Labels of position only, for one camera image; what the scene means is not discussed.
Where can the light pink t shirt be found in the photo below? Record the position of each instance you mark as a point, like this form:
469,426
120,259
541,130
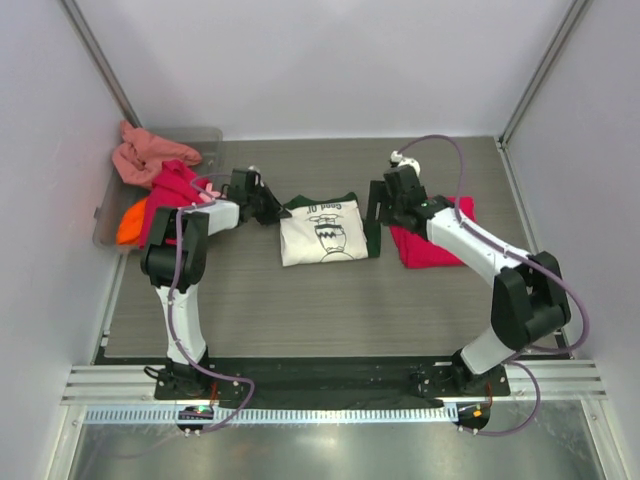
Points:
212,192

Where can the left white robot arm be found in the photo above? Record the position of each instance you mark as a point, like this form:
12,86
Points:
174,260

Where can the crimson red t shirt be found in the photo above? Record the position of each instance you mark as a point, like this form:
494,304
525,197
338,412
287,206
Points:
175,186

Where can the magenta t shirt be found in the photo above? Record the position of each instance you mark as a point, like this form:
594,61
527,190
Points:
417,253

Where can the aluminium frame post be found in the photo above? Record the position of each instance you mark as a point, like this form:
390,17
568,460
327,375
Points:
559,40
99,60

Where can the slotted cable duct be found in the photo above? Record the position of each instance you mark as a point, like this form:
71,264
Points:
185,415

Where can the orange t shirt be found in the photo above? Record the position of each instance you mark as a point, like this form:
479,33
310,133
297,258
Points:
130,227

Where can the left aluminium frame post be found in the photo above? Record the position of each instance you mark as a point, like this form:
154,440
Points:
99,60

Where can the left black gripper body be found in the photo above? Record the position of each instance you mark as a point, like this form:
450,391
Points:
263,209

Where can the salmon pink t shirt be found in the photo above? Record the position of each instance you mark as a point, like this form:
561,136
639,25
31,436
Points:
139,158

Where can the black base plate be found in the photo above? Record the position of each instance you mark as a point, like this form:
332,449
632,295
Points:
328,383

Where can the grey plastic bin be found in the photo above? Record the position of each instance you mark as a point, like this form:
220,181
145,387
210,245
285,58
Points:
120,196

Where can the right aluminium frame post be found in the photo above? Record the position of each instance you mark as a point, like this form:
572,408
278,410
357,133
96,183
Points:
559,40

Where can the aluminium front rail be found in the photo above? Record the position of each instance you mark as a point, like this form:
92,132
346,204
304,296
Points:
555,380

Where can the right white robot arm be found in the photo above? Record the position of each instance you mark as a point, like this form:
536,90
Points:
528,301

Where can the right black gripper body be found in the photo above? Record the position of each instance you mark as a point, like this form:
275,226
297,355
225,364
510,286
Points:
391,208

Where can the white and green t shirt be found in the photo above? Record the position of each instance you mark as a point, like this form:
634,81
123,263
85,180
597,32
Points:
325,231

